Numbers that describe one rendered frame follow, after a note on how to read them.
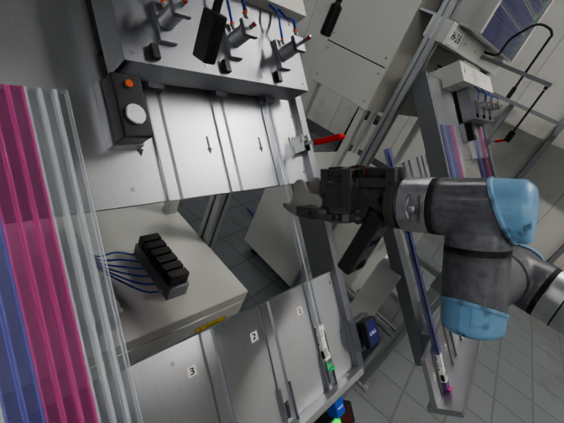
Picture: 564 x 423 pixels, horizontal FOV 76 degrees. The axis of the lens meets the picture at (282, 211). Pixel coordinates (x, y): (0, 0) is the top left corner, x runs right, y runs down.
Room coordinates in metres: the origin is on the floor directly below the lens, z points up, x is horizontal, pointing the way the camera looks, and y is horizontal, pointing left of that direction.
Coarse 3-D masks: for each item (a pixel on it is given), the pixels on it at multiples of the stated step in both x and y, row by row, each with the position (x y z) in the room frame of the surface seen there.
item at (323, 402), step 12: (348, 372) 0.49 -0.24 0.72; (360, 372) 0.49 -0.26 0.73; (336, 384) 0.45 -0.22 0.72; (348, 384) 0.45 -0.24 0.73; (324, 396) 0.41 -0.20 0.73; (336, 396) 0.42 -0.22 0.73; (312, 408) 0.38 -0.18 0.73; (324, 408) 0.39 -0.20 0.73; (300, 420) 0.35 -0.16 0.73; (312, 420) 0.36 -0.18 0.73
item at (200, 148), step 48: (0, 0) 0.37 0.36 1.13; (48, 0) 0.41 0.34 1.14; (0, 48) 0.34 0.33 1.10; (48, 48) 0.38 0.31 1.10; (96, 48) 0.43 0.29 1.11; (144, 96) 0.45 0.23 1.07; (192, 96) 0.52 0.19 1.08; (240, 96) 0.60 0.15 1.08; (96, 144) 0.36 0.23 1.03; (144, 144) 0.41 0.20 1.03; (192, 144) 0.47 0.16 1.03; (240, 144) 0.55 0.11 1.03; (288, 144) 0.65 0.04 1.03; (96, 192) 0.33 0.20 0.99; (144, 192) 0.37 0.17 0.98; (192, 192) 0.43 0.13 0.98
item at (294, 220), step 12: (264, 108) 0.63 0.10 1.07; (276, 132) 0.62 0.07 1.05; (276, 144) 0.60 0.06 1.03; (276, 156) 0.60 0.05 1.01; (288, 180) 0.59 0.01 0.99; (288, 192) 0.57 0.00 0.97; (288, 216) 0.56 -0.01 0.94; (300, 240) 0.54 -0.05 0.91; (300, 252) 0.53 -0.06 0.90; (300, 264) 0.52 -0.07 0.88; (312, 288) 0.51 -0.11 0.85; (312, 300) 0.49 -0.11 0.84; (312, 312) 0.49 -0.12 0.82; (324, 360) 0.45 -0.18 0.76
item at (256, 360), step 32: (320, 288) 0.54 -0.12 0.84; (224, 320) 0.36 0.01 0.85; (256, 320) 0.40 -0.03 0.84; (288, 320) 0.44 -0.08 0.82; (160, 352) 0.27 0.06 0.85; (192, 352) 0.30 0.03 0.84; (224, 352) 0.33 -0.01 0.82; (256, 352) 0.37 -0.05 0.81; (288, 352) 0.41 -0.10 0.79; (320, 352) 0.46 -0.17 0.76; (160, 384) 0.25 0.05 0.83; (192, 384) 0.28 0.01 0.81; (224, 384) 0.31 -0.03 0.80; (256, 384) 0.34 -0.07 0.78; (288, 384) 0.38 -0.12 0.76; (320, 384) 0.43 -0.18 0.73; (160, 416) 0.23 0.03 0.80; (192, 416) 0.26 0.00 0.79; (224, 416) 0.28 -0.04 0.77; (256, 416) 0.31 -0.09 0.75; (288, 416) 0.36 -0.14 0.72
